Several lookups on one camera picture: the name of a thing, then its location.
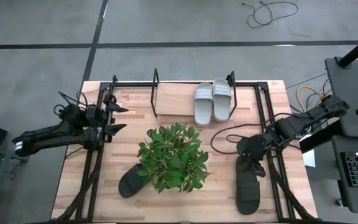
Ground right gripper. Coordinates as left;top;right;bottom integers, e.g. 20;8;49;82
236;132;276;179

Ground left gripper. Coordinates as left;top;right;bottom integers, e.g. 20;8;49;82
85;94;130;144

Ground dark green slide sandal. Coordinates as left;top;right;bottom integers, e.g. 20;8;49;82
235;154;261;215
117;162;150;198

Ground light grey slide sandal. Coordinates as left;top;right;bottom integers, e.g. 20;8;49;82
212;78;232;123
193;82;214;128

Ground white paper sheet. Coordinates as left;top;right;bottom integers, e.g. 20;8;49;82
302;149;316;168

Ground green potted plant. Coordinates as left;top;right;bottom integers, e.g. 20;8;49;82
136;123;211;194

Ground grey keyboard desk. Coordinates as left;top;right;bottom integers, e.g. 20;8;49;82
331;136;358;216

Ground grey desk surface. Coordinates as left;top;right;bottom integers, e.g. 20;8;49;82
324;57;358;139

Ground black pole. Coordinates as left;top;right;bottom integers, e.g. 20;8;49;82
337;28;358;68

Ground black aluminium table frame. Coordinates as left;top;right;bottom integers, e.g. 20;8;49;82
51;74;323;223

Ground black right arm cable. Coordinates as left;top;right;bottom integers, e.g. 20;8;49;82
210;112;295;156

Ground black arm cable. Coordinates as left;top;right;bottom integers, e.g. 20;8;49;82
210;112;295;156
53;90;88;116

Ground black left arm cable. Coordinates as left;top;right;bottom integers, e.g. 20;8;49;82
53;90;88;116

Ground wooden shelf black metal frame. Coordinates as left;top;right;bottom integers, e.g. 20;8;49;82
150;67;238;119

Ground yellow cable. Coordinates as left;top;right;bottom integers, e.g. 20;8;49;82
296;86;334;113

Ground black floor cable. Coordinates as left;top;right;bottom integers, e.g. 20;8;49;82
242;1;300;29

